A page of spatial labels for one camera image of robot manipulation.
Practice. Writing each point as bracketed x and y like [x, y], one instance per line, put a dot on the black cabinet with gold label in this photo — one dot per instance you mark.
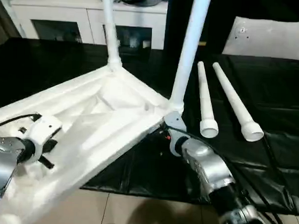
[218, 20]

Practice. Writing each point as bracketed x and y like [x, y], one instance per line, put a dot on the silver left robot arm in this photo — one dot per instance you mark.
[3, 155]

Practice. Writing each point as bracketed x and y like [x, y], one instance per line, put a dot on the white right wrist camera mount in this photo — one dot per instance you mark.
[175, 120]

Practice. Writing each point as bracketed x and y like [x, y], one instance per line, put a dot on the small white cup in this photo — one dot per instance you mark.
[146, 44]

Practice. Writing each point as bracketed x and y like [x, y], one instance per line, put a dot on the white plastic table top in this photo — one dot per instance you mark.
[89, 114]

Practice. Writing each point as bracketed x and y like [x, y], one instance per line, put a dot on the white sideboard cabinet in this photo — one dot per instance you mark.
[57, 11]

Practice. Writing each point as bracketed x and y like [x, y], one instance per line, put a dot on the black table mat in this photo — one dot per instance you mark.
[264, 97]

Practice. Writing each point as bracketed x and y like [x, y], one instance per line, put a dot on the grey curtain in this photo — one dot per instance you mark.
[4, 23]

